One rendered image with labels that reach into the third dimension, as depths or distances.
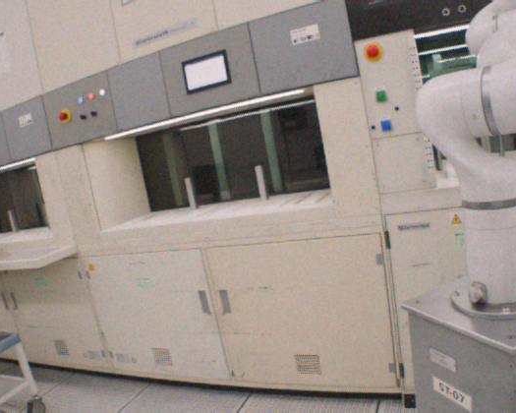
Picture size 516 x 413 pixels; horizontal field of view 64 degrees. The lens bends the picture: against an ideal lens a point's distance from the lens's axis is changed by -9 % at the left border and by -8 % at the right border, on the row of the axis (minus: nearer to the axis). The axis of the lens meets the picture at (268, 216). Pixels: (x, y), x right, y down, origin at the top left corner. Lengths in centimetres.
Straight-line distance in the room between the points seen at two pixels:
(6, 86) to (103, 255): 104
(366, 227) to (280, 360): 69
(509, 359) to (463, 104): 41
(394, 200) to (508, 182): 82
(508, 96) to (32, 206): 300
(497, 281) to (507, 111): 29
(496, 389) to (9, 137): 241
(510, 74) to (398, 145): 82
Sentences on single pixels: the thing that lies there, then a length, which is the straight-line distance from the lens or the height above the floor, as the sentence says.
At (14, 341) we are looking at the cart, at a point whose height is 43.
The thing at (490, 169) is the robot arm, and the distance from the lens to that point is 80.
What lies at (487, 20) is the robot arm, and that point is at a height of 132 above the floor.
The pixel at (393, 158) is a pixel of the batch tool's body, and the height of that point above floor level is 98.
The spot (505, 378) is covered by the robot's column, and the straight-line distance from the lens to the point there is 79.
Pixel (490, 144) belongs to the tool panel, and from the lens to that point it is 244.
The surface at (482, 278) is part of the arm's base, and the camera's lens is 84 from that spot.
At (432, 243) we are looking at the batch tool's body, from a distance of 159.
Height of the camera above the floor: 112
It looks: 10 degrees down
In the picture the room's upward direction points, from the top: 11 degrees counter-clockwise
